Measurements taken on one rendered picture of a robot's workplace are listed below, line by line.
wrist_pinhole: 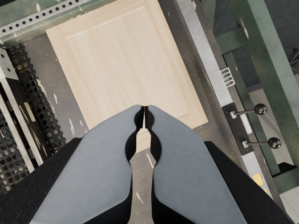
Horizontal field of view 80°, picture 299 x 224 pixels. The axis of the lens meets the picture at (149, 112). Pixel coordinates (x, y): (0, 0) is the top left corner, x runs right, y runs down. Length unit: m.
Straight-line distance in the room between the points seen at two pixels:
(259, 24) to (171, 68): 0.36
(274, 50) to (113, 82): 0.62
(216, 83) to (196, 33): 0.20
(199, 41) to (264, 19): 0.25
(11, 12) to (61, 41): 0.19
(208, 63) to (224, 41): 0.16
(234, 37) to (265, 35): 0.12
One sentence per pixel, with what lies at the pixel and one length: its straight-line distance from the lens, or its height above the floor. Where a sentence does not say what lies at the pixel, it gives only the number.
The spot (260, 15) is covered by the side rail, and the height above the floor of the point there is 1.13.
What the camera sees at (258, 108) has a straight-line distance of 0.67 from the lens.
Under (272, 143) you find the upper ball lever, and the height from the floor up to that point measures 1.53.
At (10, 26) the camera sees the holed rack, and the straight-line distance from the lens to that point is 0.86.
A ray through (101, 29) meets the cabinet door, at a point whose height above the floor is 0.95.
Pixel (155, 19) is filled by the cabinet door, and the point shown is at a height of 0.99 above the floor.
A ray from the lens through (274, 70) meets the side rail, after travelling 0.84.
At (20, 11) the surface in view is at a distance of 0.87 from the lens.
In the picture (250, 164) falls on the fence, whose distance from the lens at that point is 0.82.
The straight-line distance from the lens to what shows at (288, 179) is 1.02.
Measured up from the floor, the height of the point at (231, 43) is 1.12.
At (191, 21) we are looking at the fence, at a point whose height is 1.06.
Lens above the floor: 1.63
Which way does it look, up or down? 33 degrees down
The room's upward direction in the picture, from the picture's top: 156 degrees clockwise
